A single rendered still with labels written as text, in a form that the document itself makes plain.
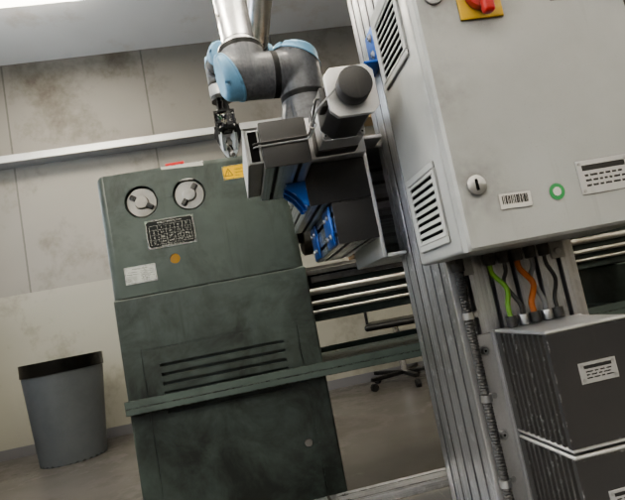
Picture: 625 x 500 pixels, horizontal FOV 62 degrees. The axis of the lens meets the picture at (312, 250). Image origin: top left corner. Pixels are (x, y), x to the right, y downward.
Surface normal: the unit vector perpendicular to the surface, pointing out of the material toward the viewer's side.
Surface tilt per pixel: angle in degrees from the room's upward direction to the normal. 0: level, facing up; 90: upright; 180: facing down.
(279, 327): 90
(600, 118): 90
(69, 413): 95
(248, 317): 90
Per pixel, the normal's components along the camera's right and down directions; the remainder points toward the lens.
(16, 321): 0.12, -0.13
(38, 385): -0.18, 0.00
